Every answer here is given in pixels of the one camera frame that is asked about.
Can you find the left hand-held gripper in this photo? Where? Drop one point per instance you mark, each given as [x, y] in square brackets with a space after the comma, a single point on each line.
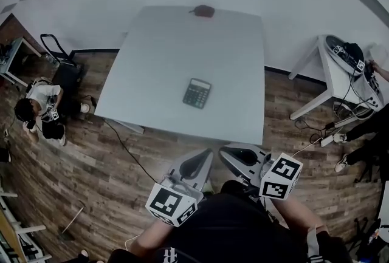
[170, 204]

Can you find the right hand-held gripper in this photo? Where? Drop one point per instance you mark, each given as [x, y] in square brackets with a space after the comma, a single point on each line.
[281, 176]

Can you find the black calculator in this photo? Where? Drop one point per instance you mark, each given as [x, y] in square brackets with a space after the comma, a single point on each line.
[197, 94]

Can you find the person's left forearm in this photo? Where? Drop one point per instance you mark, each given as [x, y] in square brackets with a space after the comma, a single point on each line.
[150, 239]

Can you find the person's right forearm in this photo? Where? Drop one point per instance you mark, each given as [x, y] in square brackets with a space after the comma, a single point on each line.
[299, 214]

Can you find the person's black clothing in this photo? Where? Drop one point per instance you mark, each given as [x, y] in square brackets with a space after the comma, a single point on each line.
[231, 225]

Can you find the white power strip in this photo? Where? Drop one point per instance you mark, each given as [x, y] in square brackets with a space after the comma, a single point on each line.
[327, 140]

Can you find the white side table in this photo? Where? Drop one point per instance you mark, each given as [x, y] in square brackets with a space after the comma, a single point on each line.
[335, 79]

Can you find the wooden stick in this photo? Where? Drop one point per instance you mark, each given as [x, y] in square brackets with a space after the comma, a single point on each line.
[73, 219]

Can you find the round grey tray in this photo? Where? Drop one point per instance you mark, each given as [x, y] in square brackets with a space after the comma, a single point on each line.
[332, 46]

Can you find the black tripod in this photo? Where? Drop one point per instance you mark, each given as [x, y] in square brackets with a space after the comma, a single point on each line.
[367, 233]

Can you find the dark red pouch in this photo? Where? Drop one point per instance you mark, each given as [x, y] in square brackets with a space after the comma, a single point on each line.
[202, 10]

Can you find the black hand trolley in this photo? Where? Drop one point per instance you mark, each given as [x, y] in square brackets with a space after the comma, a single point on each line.
[65, 69]

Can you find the white metal rack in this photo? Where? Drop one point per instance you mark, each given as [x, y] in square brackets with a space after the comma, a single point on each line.
[18, 231]

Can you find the small grey table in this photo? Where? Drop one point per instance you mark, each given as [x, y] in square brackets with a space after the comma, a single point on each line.
[15, 58]

